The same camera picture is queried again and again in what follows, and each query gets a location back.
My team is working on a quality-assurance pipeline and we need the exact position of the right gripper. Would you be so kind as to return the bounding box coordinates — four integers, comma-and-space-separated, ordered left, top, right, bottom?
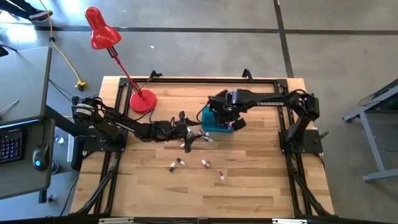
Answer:
207, 89, 248, 132

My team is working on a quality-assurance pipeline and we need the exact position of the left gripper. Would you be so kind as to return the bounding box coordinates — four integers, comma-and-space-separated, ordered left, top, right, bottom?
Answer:
154, 110, 203, 154

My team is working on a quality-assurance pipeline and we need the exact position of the blue plastic bin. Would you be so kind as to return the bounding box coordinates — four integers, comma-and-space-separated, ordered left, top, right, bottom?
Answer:
201, 105, 234, 134

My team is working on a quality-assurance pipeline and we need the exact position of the red desk lamp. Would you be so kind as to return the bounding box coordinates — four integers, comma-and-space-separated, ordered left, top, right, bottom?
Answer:
84, 6, 157, 114

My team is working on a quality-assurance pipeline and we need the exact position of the black computer mouse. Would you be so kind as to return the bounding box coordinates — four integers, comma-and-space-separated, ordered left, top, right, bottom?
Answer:
32, 142, 50, 172

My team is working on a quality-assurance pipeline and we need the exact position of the dark grey desk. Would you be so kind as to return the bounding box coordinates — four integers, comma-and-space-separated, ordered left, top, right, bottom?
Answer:
0, 119, 56, 200

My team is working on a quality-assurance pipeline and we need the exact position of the light grey desk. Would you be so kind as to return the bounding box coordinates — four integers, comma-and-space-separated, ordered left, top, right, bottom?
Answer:
0, 46, 53, 125

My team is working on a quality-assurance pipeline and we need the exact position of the black keyboard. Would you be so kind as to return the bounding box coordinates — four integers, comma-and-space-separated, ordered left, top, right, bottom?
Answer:
0, 129, 24, 164

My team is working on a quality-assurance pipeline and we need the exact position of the silver pen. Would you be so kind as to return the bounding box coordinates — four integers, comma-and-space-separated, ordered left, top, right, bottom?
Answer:
0, 99, 20, 116

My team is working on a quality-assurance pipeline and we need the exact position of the person's shoe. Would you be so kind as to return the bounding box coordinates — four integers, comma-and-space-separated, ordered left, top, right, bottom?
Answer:
28, 9, 53, 22

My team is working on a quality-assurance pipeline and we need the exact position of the person's leg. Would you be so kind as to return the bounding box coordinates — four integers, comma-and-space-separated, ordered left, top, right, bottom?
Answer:
0, 0, 35, 15

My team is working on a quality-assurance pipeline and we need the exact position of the black aluminium table frame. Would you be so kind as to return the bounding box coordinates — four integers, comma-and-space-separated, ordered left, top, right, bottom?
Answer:
70, 77, 335, 218

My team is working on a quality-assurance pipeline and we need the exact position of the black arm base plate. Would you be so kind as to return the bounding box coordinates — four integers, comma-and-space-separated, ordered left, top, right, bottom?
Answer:
278, 129, 324, 155
82, 129, 128, 153

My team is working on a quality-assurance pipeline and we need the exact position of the white bracket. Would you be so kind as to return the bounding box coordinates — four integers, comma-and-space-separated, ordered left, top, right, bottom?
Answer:
98, 217, 134, 224
272, 218, 308, 224

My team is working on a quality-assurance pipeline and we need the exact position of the yellow extension cord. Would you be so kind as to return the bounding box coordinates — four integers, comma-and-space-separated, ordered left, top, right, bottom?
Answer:
37, 0, 88, 91

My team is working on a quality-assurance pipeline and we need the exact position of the grey metal table frame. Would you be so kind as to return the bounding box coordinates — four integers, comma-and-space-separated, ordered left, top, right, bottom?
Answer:
341, 79, 398, 183

